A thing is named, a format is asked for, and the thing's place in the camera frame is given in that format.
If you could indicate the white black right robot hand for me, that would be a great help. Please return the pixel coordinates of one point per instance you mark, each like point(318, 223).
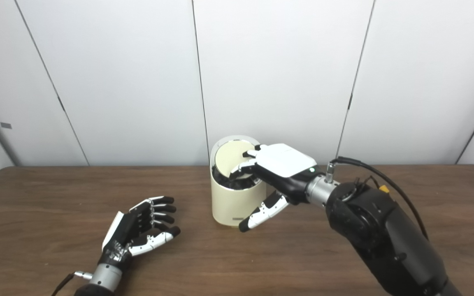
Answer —
point(282, 162)

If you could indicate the small grey wall label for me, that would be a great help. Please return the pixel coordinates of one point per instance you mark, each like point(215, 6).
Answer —
point(6, 125)

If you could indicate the cream-colored bin body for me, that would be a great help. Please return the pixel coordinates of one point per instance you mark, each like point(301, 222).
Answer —
point(233, 205)

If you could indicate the black wall panel clip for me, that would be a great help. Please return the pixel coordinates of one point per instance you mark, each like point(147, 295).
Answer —
point(349, 102)
point(61, 104)

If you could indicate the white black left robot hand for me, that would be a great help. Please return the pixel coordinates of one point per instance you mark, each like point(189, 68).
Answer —
point(124, 234)

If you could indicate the round cream bin lid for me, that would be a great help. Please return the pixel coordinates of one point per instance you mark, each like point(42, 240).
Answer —
point(226, 158)

